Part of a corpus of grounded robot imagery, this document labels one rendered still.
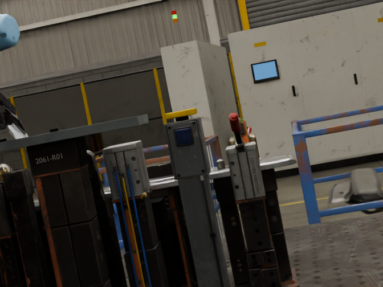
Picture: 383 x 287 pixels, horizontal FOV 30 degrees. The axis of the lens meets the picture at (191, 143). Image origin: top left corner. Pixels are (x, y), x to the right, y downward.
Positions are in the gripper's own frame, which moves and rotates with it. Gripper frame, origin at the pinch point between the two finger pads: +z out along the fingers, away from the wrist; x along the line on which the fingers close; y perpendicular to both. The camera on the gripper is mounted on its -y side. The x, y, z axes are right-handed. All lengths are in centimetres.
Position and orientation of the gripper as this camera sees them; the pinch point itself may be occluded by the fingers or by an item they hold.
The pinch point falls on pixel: (4, 161)
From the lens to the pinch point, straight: 185.4
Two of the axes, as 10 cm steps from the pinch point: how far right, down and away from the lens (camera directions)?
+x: 9.8, -1.8, -0.9
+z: 1.9, 9.7, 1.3
